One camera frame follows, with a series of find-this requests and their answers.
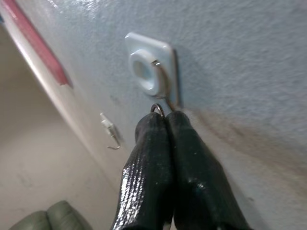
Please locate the white square wall hook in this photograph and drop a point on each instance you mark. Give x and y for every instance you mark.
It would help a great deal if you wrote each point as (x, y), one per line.
(146, 69)
(108, 124)

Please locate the red tape strip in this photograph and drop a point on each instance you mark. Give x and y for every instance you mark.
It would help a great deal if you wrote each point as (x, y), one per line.
(36, 40)

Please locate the green sofa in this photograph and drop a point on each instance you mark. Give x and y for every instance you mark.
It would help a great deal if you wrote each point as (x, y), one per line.
(48, 218)

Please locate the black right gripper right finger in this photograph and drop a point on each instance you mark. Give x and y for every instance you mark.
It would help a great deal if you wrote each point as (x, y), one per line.
(196, 182)

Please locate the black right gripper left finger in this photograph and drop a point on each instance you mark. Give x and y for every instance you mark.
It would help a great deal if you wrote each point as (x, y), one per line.
(146, 172)

